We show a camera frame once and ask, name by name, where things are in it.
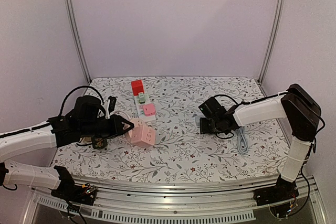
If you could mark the green plug adapter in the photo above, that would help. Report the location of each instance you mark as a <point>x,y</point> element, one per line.
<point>141,98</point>

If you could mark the right aluminium frame post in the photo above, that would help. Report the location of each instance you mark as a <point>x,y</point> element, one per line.
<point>271,41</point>

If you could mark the pink plug adapter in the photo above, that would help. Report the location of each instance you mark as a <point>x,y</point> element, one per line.
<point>149,109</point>

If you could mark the white cube socket tiger print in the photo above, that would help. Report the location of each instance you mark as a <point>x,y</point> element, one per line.
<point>137,122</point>

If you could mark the pink cube socket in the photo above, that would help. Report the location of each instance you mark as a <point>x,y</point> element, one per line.
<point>143,136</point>

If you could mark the aluminium table edge rail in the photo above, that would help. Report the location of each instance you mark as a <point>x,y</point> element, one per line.
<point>217,202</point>

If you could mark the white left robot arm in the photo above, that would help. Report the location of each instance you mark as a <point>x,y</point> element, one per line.
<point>89,118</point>

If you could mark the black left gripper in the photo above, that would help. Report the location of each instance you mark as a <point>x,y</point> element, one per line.
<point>116,126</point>

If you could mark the white power strip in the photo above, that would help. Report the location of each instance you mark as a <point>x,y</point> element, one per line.
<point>140,111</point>

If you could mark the pink round socket base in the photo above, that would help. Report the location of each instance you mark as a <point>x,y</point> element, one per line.
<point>128,136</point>

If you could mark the light blue power strip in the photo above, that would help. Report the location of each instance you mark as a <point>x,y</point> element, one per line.
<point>198,120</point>

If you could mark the left aluminium frame post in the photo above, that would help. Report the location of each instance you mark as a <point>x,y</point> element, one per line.
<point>76,40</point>

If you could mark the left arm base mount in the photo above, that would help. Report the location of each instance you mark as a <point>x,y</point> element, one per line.
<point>67,190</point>

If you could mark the red cube adapter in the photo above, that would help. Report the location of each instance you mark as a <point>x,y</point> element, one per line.
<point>137,87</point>

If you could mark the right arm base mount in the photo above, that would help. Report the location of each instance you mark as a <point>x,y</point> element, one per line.
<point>282,190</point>

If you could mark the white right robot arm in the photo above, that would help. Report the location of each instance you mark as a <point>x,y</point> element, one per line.
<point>295,105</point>

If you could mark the aluminium frame post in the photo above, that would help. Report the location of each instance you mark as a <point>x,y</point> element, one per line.
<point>76,40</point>
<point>271,41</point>

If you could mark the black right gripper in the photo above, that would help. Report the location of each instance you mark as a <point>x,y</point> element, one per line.
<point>207,125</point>

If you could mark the dark green cube socket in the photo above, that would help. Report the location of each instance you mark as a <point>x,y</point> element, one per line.
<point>99,143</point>

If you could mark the floral tablecloth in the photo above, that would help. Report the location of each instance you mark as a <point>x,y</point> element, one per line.
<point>181,154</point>

